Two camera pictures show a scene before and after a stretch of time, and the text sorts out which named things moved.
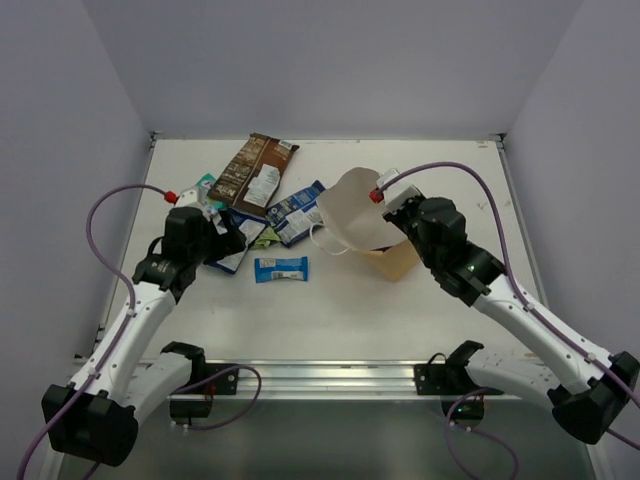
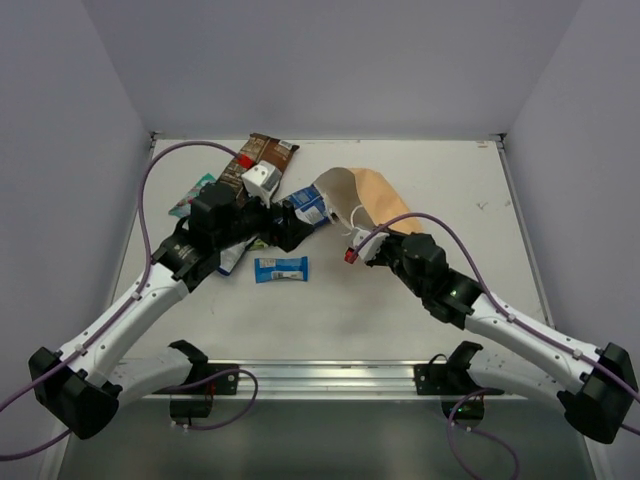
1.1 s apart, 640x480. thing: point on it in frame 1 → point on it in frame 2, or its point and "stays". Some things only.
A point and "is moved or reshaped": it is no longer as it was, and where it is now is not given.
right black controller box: x=464 y=410 stays
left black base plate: x=225 y=384 stays
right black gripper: x=396 y=216 → x=389 y=240
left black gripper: x=226 y=240 → x=279 y=228
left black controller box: x=190 y=408 stays
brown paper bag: x=352 y=219 is moved or reshaped
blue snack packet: x=267 y=269 stays
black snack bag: x=251 y=178 stays
